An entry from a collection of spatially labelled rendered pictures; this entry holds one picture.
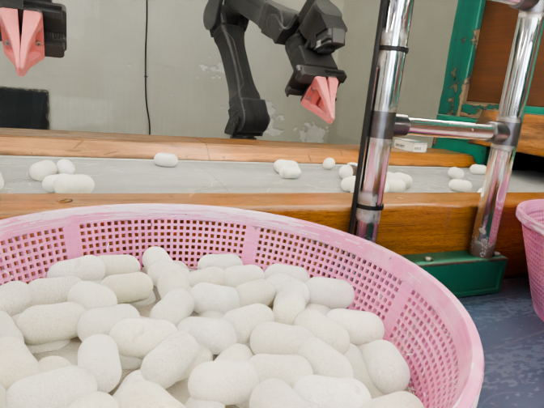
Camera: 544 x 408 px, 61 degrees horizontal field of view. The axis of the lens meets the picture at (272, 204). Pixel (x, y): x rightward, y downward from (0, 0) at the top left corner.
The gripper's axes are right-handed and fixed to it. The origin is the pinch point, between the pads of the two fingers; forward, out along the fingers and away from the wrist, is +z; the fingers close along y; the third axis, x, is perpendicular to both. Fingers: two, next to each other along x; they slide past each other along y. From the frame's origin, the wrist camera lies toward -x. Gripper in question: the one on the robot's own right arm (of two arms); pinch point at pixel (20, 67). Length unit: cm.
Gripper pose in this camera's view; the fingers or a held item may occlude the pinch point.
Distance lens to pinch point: 64.9
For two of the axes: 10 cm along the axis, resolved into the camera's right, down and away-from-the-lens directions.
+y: 9.1, -0.1, 4.1
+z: 2.4, 8.2, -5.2
